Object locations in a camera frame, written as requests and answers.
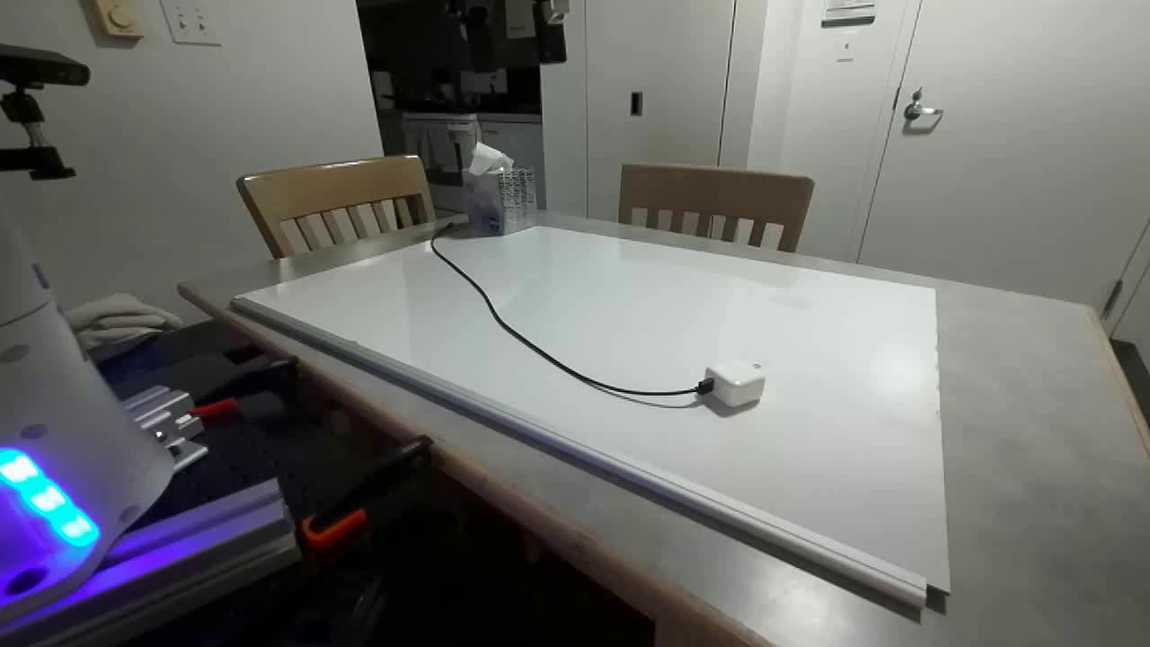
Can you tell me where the black charger cable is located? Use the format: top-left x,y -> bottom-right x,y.
426,235 -> 721,407

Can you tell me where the white charger adapter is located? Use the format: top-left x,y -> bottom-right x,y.
701,357 -> 770,414

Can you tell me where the large white board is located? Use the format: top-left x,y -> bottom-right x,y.
232,221 -> 958,613

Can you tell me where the blue grey tissue box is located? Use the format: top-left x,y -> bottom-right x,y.
459,165 -> 540,242

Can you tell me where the white tissue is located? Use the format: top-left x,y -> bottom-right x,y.
465,141 -> 519,187

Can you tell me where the light wooden slat-back chair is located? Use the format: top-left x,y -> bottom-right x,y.
616,161 -> 819,255
233,152 -> 441,267

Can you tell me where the grey door sign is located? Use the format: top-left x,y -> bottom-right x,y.
819,0 -> 882,33

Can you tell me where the beige folded cloth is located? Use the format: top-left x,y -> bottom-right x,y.
66,291 -> 187,360

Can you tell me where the beige round thermostat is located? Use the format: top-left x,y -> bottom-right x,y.
78,0 -> 149,48

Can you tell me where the red handled black clamp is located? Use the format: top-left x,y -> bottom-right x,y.
190,390 -> 298,432
298,435 -> 439,558

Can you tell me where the silver door lever handle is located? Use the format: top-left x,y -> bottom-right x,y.
899,86 -> 951,136

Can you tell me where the silver aluminium mount block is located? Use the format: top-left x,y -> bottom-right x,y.
124,383 -> 213,474

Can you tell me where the white light switch plate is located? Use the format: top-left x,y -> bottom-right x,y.
160,0 -> 232,49

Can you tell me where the black camera on stand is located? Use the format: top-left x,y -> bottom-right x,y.
0,44 -> 94,183

